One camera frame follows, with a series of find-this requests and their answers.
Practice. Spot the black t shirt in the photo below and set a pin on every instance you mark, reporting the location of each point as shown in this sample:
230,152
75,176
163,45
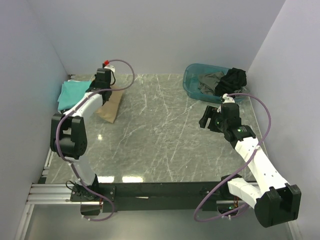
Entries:
232,82

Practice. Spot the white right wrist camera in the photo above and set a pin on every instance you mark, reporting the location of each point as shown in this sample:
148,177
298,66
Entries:
227,99

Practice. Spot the black base crossbar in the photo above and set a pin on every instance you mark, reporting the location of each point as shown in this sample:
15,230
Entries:
139,196

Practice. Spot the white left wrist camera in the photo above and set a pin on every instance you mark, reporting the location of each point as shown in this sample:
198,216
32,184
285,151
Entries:
106,65

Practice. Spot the teal plastic basket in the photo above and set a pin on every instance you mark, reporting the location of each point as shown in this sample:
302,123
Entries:
191,81

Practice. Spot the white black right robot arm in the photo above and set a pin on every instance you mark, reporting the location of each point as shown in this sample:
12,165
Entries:
274,201

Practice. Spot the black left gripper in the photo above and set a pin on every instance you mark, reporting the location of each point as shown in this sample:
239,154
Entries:
93,86

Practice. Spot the folded teal t shirt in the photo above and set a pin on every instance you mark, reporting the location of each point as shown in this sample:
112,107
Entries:
84,85

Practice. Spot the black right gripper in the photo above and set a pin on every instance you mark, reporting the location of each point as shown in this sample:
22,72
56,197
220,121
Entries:
210,112

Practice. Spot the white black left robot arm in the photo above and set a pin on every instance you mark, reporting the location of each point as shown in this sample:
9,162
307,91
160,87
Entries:
68,137

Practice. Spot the grey t shirt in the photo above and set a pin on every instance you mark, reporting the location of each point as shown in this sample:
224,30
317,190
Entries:
208,82

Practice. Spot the tan t shirt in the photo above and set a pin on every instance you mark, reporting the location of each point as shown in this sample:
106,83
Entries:
109,110

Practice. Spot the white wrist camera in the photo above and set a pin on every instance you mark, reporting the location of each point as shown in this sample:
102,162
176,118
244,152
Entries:
106,65
227,99

